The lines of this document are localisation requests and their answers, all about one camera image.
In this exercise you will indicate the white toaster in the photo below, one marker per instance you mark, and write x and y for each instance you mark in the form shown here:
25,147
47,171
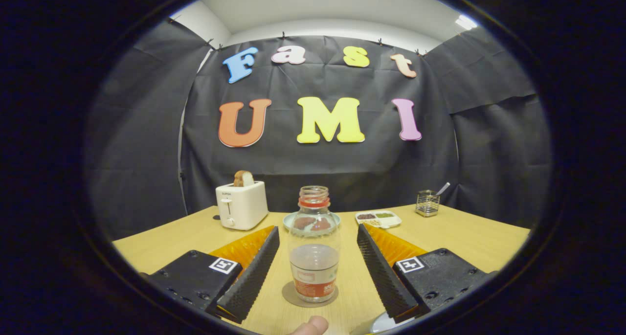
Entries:
242,205

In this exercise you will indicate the brown meat piece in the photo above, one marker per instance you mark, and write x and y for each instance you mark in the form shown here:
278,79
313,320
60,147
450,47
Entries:
303,222
323,225

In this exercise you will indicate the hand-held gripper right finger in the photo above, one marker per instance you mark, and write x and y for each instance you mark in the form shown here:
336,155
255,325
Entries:
384,276

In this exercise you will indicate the brown round coaster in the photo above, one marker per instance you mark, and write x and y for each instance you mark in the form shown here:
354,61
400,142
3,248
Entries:
287,295

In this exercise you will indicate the black backdrop cloth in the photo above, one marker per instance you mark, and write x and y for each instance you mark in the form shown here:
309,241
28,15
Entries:
342,164

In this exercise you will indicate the small ceiling light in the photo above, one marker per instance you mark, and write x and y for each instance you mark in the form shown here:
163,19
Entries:
466,22

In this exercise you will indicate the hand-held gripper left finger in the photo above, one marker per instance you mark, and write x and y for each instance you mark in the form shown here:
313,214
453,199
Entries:
252,276

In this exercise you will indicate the white divided snack dish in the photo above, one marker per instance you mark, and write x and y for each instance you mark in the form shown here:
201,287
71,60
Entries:
379,219

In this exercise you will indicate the clear plastic juice bottle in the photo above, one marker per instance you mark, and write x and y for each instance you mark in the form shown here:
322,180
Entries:
313,266

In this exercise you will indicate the pale green plate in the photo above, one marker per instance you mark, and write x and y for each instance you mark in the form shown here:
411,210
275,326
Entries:
287,221

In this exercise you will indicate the wooden table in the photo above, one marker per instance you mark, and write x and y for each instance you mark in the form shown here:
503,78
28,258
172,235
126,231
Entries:
464,237

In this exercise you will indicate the bread slice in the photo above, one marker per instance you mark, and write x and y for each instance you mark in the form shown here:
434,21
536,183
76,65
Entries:
243,178

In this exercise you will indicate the white cup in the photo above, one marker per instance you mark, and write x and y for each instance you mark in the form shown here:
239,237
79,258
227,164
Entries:
384,324

